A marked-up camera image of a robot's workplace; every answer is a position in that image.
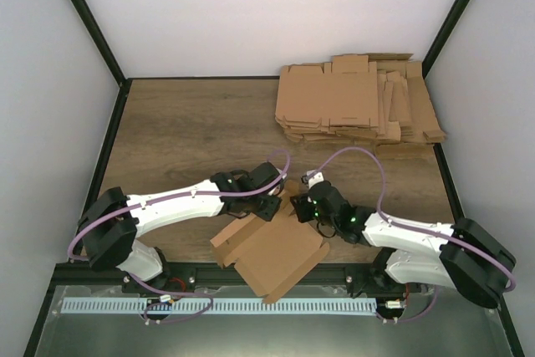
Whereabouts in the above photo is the light blue slotted cable duct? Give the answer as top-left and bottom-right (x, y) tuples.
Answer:
(60, 297), (377, 316)

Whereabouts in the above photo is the stack of flat cardboard blanks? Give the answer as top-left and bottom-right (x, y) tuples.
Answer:
(275, 54), (446, 159)

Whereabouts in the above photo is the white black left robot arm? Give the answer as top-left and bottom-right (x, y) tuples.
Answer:
(79, 161), (286, 293)

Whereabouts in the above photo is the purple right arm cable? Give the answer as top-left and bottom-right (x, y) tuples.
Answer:
(317, 146), (517, 324)

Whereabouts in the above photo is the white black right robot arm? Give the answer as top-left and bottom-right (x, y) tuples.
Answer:
(290, 181), (516, 309)

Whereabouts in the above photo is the grey metal front plate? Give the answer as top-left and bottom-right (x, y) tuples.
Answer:
(36, 287), (512, 356)

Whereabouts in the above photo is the cardboard box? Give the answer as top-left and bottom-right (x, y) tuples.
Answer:
(210, 181), (329, 304)

